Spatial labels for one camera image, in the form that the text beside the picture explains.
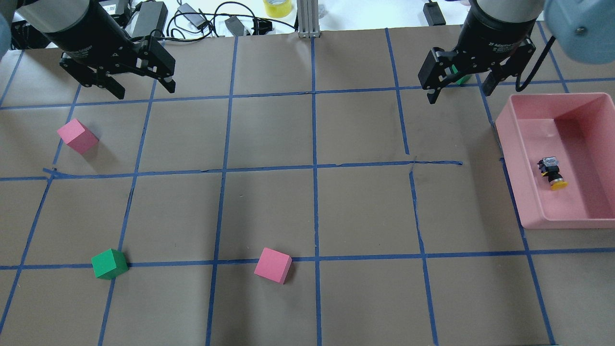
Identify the pink plastic bin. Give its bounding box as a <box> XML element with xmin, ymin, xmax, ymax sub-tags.
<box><xmin>495</xmin><ymin>93</ymin><xmax>615</xmax><ymax>229</ymax></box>

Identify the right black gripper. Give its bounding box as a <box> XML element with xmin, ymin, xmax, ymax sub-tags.
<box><xmin>418</xmin><ymin>10</ymin><xmax>536</xmax><ymax>104</ymax></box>

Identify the aluminium frame post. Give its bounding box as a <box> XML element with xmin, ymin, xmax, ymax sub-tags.
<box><xmin>296</xmin><ymin>0</ymin><xmax>321</xmax><ymax>38</ymax></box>

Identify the green cube far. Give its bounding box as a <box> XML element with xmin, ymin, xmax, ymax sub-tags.
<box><xmin>452</xmin><ymin>72</ymin><xmax>471</xmax><ymax>85</ymax></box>

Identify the yellow tape roll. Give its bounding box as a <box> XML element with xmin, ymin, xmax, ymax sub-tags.
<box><xmin>263</xmin><ymin>0</ymin><xmax>293</xmax><ymax>18</ymax></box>

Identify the green cube near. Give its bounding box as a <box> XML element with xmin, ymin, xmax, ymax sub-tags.
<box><xmin>91</xmin><ymin>249</ymin><xmax>129</xmax><ymax>280</ymax></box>

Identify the black power adapter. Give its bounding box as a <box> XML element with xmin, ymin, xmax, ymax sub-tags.
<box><xmin>130</xmin><ymin>0</ymin><xmax>168</xmax><ymax>38</ymax></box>

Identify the pink cube far left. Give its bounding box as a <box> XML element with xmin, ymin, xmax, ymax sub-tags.
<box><xmin>57</xmin><ymin>119</ymin><xmax>99</xmax><ymax>155</ymax></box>

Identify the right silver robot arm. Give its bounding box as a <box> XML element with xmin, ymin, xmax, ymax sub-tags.
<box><xmin>418</xmin><ymin>0</ymin><xmax>615</xmax><ymax>104</ymax></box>

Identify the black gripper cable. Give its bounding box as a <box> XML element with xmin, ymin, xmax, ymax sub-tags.
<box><xmin>516</xmin><ymin>36</ymin><xmax>558</xmax><ymax>93</ymax></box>

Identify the pink cube centre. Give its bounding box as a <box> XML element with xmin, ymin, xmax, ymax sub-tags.
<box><xmin>253</xmin><ymin>247</ymin><xmax>293</xmax><ymax>284</ymax></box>

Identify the yellow push button switch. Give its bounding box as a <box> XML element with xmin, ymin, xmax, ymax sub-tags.
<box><xmin>537</xmin><ymin>156</ymin><xmax>568</xmax><ymax>191</ymax></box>

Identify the pink cube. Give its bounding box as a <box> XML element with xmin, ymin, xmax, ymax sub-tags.
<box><xmin>57</xmin><ymin>119</ymin><xmax>99</xmax><ymax>155</ymax></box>
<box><xmin>253</xmin><ymin>247</ymin><xmax>293</xmax><ymax>284</ymax></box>

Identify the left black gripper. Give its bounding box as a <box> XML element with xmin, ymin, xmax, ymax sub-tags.
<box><xmin>44</xmin><ymin>4</ymin><xmax>176</xmax><ymax>100</ymax></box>

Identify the green cube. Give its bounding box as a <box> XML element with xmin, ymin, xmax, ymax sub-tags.
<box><xmin>452</xmin><ymin>72</ymin><xmax>471</xmax><ymax>85</ymax></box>
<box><xmin>91</xmin><ymin>249</ymin><xmax>129</xmax><ymax>280</ymax></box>

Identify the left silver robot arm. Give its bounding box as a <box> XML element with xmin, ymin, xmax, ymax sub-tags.
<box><xmin>13</xmin><ymin>0</ymin><xmax>176</xmax><ymax>100</ymax></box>

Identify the small grey usb hub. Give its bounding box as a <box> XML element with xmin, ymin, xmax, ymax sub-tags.
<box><xmin>177</xmin><ymin>3</ymin><xmax>208</xmax><ymax>29</ymax></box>

